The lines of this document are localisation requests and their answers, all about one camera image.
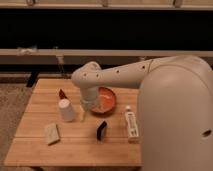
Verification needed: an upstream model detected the white ceramic cup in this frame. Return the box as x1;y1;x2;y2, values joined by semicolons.
58;99;75;122

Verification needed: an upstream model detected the white tube bottle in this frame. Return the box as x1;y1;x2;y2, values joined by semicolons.
125;105;139;143

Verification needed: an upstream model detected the orange bowl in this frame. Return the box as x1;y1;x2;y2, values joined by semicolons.
91;87;117;114

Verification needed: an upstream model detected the black eraser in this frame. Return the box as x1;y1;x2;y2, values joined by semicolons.
96;121;107;141

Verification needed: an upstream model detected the wooden table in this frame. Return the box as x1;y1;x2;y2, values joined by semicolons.
4;79;141;167

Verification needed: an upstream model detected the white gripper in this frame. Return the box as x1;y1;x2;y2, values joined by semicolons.
80;87;99;122

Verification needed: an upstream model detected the beige sponge block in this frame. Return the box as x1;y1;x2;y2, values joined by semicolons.
44;123;60;145

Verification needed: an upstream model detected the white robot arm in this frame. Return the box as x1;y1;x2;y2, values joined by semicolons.
71;55;213;171

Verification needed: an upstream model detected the small dark red object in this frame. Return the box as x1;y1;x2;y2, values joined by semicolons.
59;89;67;99

